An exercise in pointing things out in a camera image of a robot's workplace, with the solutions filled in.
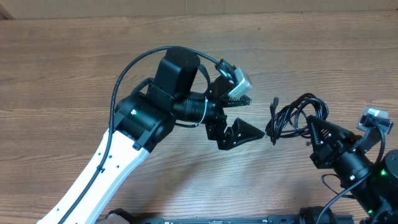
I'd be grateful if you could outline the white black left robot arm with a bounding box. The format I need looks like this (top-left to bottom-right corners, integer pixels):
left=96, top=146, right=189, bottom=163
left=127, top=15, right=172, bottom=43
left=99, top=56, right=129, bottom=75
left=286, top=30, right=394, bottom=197
left=42, top=46, right=264, bottom=223

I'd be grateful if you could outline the black cable bundle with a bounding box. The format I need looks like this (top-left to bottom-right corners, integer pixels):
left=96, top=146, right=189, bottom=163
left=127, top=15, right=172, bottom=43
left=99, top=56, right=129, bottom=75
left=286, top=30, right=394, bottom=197
left=265, top=92, right=330, bottom=146

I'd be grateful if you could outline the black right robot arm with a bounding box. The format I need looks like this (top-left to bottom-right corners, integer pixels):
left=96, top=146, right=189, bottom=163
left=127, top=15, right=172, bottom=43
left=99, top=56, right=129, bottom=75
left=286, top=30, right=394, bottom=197
left=307, top=114, right=397, bottom=223

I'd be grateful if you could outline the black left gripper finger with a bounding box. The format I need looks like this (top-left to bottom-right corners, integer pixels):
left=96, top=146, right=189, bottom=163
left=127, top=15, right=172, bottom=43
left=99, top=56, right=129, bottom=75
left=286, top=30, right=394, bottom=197
left=225, top=118, right=265, bottom=147
left=222, top=95, right=252, bottom=108

